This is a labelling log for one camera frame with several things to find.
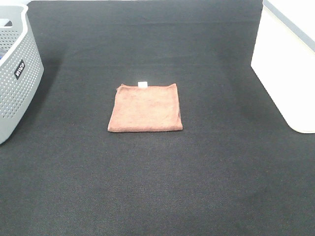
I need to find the brown towel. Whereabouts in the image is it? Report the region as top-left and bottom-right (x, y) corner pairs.
(107, 83), (183, 133)

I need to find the black fabric table mat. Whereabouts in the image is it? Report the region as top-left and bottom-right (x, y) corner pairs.
(0, 0), (315, 236)

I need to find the white plastic basket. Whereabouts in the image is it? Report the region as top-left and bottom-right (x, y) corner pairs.
(251, 0), (315, 133)

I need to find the grey perforated plastic basket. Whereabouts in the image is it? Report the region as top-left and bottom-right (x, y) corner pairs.
(0, 3), (44, 143)

